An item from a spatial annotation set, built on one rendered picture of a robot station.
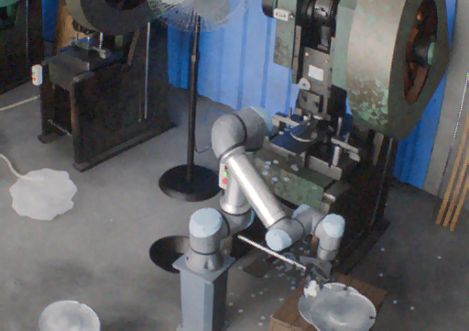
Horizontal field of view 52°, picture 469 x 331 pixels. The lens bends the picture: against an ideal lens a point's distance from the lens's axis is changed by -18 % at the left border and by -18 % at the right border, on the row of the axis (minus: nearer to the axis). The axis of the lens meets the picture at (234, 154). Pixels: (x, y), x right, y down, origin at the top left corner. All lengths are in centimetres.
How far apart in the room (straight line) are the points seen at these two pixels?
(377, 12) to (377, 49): 14
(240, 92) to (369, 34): 254
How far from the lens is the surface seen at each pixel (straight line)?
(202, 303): 230
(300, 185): 247
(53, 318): 230
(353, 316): 221
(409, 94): 244
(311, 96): 243
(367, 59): 190
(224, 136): 184
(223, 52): 432
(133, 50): 367
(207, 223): 209
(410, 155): 370
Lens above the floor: 194
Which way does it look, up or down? 30 degrees down
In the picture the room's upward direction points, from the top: 4 degrees clockwise
